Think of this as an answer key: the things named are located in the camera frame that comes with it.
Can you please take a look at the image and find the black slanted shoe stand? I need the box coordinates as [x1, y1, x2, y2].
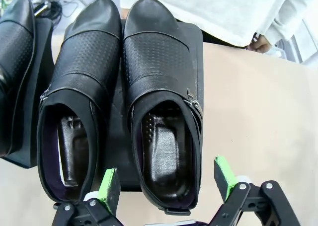
[0, 19, 55, 168]
[63, 21, 206, 192]

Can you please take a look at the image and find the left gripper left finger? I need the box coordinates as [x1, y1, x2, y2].
[51, 168, 122, 226]

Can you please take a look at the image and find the person's left forearm grey sleeve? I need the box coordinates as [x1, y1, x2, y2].
[255, 0, 318, 42]

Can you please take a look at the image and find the black cable bundle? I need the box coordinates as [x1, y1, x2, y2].
[33, 0, 63, 19]

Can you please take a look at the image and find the person's left hand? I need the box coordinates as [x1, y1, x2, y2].
[248, 33, 273, 54]

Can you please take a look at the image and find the person in grey sweatshirt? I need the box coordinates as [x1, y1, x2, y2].
[113, 0, 318, 49]

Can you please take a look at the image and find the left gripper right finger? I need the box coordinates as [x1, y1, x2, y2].
[208, 156, 300, 226]

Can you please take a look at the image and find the black leather loafer shoe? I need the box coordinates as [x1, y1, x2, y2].
[0, 0, 37, 158]
[37, 0, 122, 203]
[123, 0, 204, 216]

